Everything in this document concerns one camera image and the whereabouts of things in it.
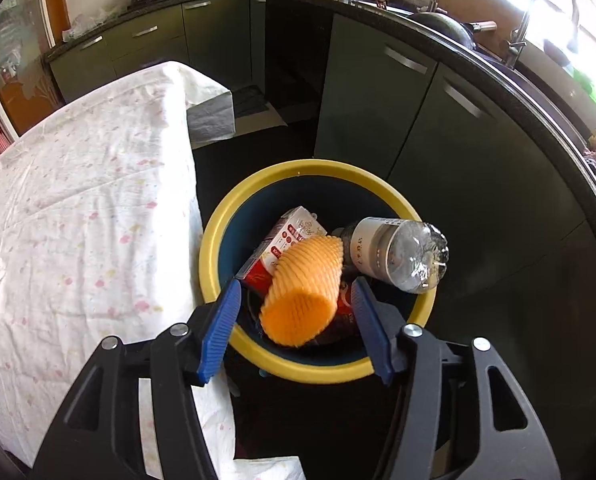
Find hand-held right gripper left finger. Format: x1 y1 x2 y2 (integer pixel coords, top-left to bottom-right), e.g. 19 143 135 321
28 279 243 480

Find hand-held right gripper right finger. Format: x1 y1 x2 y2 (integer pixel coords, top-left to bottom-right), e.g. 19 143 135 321
350 277 562 480

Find red and white can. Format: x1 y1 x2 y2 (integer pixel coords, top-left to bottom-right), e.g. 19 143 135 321
323 280 366 346

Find orange foam fruit net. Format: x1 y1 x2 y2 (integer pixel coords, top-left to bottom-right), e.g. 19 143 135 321
259 234 345 348

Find clear plastic bottle white label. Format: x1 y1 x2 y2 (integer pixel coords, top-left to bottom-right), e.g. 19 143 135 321
333 216 451 294

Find red and white milk carton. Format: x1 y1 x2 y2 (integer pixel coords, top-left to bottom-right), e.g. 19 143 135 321
235 205 329 296

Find yellow-rimmed blue waste bin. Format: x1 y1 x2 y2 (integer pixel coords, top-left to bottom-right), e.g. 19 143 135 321
199 159 437 385

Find white floral tablecloth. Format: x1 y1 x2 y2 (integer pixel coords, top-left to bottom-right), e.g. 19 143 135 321
0 60 306 480

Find green kitchen cabinets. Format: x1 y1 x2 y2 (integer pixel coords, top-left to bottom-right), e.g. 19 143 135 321
48 0 596 311

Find steel kitchen faucet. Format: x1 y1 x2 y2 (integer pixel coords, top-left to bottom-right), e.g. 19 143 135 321
505 0 581 70

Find green plastic basin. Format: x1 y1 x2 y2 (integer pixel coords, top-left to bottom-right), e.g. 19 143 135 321
572 65 596 112

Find crumpled clear plastic bag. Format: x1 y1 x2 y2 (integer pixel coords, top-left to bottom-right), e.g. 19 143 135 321
62 12 107 42

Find dark wok with handle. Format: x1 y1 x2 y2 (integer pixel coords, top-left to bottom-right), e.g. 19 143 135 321
408 10 498 52

